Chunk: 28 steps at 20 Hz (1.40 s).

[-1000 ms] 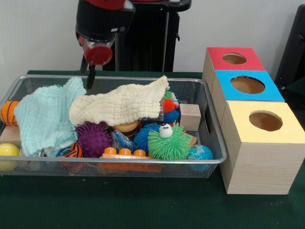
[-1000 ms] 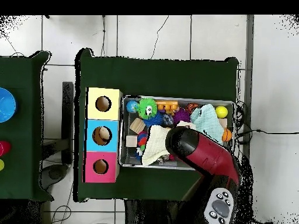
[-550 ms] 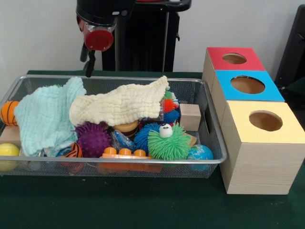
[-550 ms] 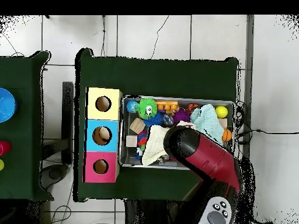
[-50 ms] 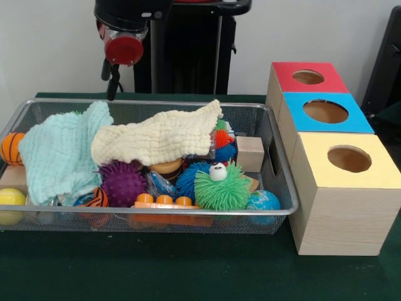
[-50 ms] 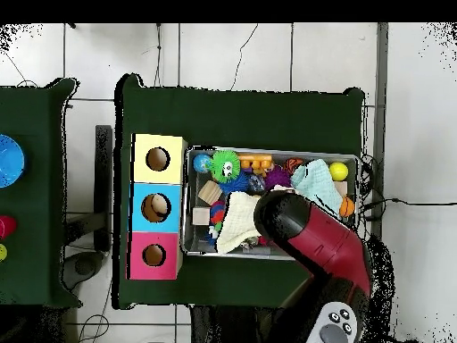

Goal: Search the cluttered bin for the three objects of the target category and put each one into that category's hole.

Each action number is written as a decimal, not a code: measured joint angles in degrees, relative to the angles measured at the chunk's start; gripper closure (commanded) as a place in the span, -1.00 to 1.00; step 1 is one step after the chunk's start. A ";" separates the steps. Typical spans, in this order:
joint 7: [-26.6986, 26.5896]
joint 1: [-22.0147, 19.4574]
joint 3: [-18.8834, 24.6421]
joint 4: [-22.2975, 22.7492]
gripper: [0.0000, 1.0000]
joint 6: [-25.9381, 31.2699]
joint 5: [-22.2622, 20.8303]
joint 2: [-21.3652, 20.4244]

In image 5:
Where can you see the purple spiky ball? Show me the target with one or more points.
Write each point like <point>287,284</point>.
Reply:
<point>123,185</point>

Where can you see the shallow clear mesh bin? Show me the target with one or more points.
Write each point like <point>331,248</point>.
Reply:
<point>47,225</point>

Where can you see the cream waffle cloth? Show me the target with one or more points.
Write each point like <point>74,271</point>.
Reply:
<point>156,138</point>

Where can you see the toy burger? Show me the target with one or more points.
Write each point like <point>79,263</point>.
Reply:
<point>166,169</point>

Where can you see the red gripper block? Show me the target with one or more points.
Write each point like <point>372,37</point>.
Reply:
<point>123,50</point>

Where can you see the green puffer ball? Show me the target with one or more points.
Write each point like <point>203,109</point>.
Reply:
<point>222,191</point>

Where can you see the wooden cube block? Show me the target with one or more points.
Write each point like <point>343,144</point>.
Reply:
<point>249,153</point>

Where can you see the orange toy brick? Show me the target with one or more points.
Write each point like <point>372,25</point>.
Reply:
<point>163,203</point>

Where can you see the black robot stand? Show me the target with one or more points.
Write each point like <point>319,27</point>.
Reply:
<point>194,56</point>

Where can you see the orange black striped ball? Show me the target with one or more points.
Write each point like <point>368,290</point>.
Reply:
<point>97,199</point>

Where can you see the light blue waffle cloth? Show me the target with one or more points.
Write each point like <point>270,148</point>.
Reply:
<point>59,153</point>

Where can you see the blue globe ball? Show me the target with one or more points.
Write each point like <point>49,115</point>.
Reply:
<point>264,200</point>

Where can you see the yellow ball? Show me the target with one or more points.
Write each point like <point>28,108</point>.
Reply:
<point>11,197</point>

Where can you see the small orange basketball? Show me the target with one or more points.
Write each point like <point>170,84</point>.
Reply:
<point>11,149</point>

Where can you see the blue puffer ball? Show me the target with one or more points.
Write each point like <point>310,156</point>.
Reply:
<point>188,182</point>

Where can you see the crinkly clear plastic packet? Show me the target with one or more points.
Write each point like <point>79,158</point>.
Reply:
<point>163,185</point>

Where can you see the dark green side table cloth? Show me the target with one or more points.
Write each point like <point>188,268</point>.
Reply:
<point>390,120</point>

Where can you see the wooden box with three holes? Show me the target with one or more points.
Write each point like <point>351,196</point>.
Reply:
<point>338,219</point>

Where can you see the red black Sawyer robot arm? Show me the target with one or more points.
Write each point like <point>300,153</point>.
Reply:
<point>125,12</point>

